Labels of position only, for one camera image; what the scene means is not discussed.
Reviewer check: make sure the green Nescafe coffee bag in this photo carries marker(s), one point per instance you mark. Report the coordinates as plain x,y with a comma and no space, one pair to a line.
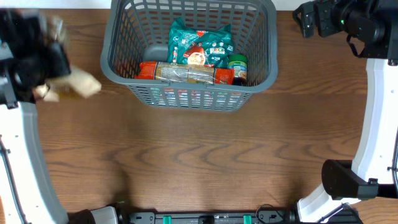
188,46

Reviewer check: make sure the green lidded small jar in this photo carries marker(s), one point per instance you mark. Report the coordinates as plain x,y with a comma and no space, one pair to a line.
239,63

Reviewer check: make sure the white brown bread bag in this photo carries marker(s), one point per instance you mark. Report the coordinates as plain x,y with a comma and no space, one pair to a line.
78,83

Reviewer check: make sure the grey plastic slotted basket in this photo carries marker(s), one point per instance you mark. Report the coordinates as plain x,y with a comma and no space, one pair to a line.
138,31

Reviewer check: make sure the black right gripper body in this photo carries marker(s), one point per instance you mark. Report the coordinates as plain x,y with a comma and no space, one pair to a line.
329,20

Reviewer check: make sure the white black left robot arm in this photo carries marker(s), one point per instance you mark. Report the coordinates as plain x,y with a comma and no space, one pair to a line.
27,193

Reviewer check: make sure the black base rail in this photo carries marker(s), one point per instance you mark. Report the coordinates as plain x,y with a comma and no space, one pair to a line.
265,214

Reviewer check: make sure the orange snack packet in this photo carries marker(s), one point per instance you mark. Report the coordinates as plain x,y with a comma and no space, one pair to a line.
180,73

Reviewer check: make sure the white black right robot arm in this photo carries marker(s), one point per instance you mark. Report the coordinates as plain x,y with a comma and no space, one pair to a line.
371,29

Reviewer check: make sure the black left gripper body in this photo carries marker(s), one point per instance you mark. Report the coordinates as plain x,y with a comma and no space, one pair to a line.
54,65

